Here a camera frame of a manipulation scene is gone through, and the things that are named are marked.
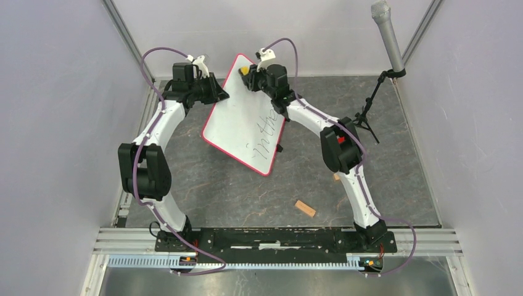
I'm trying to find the long wooden block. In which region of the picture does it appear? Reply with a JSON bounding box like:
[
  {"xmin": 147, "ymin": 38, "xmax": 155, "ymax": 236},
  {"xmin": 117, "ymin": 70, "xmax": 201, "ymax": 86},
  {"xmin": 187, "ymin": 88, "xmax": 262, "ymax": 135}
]
[{"xmin": 294, "ymin": 200, "xmax": 316, "ymax": 218}]

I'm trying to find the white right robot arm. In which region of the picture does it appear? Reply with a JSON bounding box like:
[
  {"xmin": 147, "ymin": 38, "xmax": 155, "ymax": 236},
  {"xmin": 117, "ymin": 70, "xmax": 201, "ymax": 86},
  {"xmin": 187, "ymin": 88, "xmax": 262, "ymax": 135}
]
[{"xmin": 238, "ymin": 64, "xmax": 387, "ymax": 252}]

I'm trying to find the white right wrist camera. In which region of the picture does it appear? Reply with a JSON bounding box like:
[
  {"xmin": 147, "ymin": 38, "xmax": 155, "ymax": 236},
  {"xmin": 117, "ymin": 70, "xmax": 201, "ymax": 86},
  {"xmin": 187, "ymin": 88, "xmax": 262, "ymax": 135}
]
[{"xmin": 256, "ymin": 48, "xmax": 276, "ymax": 72}]

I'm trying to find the black tripod mic stand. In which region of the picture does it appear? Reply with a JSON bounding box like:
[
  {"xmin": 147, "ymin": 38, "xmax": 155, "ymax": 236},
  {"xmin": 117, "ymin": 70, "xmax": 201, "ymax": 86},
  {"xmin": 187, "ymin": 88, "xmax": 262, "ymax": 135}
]
[{"xmin": 353, "ymin": 69, "xmax": 406, "ymax": 144}]

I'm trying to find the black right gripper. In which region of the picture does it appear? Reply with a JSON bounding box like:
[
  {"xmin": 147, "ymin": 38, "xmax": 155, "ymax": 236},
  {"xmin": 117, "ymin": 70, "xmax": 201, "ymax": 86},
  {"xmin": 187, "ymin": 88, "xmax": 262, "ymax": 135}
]
[{"xmin": 241, "ymin": 62, "xmax": 274, "ymax": 100}]

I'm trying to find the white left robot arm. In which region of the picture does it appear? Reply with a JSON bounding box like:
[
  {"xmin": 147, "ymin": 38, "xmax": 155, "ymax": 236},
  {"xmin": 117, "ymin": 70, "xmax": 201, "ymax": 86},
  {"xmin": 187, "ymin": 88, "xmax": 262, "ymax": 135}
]
[{"xmin": 118, "ymin": 57, "xmax": 229, "ymax": 252}]

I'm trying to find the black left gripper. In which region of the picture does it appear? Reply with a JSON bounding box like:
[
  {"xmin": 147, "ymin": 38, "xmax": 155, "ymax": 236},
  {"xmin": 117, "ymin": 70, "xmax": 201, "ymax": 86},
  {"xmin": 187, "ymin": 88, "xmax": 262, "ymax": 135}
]
[{"xmin": 189, "ymin": 73, "xmax": 229, "ymax": 105}]

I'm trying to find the aluminium rail frame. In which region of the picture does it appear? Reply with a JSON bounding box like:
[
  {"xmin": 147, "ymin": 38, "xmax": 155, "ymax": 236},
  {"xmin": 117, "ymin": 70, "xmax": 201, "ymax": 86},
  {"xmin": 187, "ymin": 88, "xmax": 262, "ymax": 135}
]
[{"xmin": 81, "ymin": 227, "xmax": 471, "ymax": 295}]

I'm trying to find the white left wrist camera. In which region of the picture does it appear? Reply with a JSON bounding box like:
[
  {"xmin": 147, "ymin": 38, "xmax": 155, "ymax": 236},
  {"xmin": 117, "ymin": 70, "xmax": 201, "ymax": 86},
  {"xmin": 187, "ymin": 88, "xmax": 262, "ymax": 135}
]
[{"xmin": 185, "ymin": 55, "xmax": 210, "ymax": 78}]

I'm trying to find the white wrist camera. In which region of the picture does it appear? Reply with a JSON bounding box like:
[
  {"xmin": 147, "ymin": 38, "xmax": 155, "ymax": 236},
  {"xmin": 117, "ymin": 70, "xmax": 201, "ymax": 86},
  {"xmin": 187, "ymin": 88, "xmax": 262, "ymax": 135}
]
[
  {"xmin": 185, "ymin": 55, "xmax": 210, "ymax": 78},
  {"xmin": 256, "ymin": 48, "xmax": 276, "ymax": 72}
]

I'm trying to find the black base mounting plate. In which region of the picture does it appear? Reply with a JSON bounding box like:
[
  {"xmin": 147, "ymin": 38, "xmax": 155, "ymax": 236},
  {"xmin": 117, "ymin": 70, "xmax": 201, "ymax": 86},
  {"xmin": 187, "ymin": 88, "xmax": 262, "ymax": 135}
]
[{"xmin": 154, "ymin": 227, "xmax": 398, "ymax": 266}]

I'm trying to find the pink framed whiteboard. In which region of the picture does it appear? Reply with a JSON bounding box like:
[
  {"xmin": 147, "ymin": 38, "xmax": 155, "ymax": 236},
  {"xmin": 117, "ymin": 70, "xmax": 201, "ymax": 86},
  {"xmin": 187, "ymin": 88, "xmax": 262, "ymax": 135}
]
[{"xmin": 202, "ymin": 54, "xmax": 285, "ymax": 176}]

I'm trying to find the silver microphone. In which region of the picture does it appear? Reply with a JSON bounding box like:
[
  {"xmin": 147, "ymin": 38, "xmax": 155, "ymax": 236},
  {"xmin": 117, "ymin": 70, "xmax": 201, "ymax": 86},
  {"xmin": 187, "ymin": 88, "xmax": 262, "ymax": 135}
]
[{"xmin": 371, "ymin": 1, "xmax": 405, "ymax": 72}]

